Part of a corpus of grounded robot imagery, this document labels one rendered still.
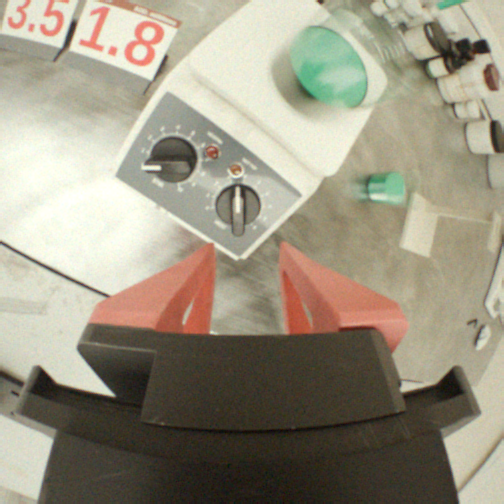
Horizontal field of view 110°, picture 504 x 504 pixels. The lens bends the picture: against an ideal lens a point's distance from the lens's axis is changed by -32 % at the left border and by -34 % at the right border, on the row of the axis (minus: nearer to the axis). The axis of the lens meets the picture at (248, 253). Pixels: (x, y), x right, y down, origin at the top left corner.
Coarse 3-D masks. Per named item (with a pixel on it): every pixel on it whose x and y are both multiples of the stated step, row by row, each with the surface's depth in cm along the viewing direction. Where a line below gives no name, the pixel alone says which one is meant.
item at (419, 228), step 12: (432, 204) 33; (408, 216) 31; (420, 216) 32; (432, 216) 33; (456, 216) 27; (468, 216) 25; (480, 216) 24; (492, 216) 21; (408, 228) 31; (420, 228) 32; (432, 228) 34; (492, 228) 21; (408, 240) 32; (420, 240) 33; (432, 240) 34; (492, 240) 22; (420, 252) 34; (492, 252) 23
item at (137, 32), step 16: (96, 16) 13; (112, 16) 13; (128, 16) 13; (144, 16) 14; (80, 32) 13; (96, 32) 14; (112, 32) 14; (128, 32) 14; (144, 32) 15; (160, 32) 15; (96, 48) 15; (112, 48) 15; (128, 48) 15; (144, 48) 16; (160, 48) 16; (144, 64) 17
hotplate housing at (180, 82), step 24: (192, 96) 14; (216, 96) 14; (144, 120) 15; (216, 120) 15; (240, 120) 15; (264, 144) 16; (288, 168) 17; (312, 192) 19; (168, 216) 19; (288, 216) 20
